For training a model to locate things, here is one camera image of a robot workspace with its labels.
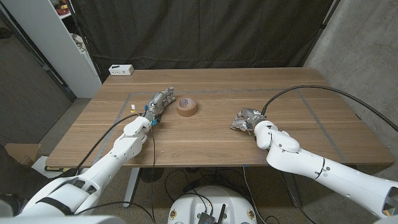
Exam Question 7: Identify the white power strip box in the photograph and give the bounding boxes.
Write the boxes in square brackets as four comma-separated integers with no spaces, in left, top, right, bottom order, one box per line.
[108,64,135,77]

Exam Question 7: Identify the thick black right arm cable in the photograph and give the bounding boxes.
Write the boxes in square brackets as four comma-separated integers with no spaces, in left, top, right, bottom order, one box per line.
[261,84,398,133]

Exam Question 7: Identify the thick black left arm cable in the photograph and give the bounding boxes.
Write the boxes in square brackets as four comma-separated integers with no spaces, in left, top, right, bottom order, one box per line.
[46,113,142,181]

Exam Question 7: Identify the white table leg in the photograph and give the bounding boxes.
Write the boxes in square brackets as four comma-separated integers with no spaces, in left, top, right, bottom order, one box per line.
[123,167,141,208]

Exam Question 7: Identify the black round perforated disc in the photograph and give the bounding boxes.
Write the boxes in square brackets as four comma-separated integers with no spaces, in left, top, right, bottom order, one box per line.
[139,167,165,184]

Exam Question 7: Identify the red plastic item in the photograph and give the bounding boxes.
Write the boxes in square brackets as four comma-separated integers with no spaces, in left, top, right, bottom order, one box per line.
[51,0,71,16]

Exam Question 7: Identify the black backdrop frame pole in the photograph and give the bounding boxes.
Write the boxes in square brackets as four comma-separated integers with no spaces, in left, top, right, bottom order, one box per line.
[300,0,341,68]

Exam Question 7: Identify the grey cable clutter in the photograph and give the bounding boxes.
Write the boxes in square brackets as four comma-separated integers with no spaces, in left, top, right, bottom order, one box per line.
[72,32,90,54]

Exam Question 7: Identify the black fabric mass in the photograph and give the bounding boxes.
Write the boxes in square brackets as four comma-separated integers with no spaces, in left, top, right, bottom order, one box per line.
[0,146,52,208]

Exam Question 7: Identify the brown cardboard box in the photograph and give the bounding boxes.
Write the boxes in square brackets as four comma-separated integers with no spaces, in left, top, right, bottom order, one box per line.
[2,142,42,167]

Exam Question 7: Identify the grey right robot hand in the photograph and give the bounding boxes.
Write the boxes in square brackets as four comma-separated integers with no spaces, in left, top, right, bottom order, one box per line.
[229,108,267,131]

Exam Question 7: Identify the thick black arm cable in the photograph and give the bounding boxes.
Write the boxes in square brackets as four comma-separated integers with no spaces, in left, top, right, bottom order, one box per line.
[261,84,398,133]
[46,113,142,181]

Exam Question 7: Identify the black antenna module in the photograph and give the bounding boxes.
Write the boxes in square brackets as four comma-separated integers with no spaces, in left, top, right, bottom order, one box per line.
[197,203,227,224]

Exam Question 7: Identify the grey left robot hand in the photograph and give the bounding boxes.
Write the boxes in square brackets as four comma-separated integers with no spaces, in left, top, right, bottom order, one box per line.
[143,86,177,123]

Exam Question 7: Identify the white cabinet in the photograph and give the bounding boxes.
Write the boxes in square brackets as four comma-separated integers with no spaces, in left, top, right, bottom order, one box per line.
[0,0,103,99]

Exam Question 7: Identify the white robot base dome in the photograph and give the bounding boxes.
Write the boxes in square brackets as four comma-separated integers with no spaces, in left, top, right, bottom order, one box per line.
[167,185,258,224]

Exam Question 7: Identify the black floor cable bundle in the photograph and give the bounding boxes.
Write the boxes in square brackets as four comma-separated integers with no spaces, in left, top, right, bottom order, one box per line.
[164,167,249,203]

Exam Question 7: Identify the thin black hanging cable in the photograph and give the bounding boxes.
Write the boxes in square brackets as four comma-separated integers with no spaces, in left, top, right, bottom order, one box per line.
[149,123,157,224]

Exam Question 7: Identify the black fabric backdrop curtain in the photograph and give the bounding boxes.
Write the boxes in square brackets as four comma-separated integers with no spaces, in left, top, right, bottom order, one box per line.
[70,0,336,83]

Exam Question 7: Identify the brown tape roll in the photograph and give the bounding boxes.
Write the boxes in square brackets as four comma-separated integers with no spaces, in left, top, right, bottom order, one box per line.
[176,96,198,118]

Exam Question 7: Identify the white flat box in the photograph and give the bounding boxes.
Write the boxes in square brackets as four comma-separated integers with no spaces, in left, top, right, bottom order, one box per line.
[30,155,78,180]

